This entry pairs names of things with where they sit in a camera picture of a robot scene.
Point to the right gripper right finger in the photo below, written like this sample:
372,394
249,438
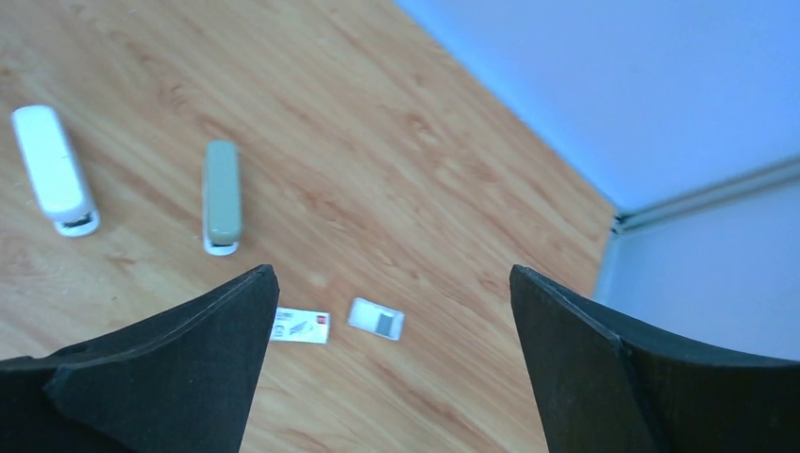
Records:
607,382

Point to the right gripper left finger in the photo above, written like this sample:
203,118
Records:
182,380

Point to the grey staple box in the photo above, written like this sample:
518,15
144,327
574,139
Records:
300,326

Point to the white staple box tray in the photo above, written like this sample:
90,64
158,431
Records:
377,319

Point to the aluminium frame rail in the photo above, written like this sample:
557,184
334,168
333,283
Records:
707,198

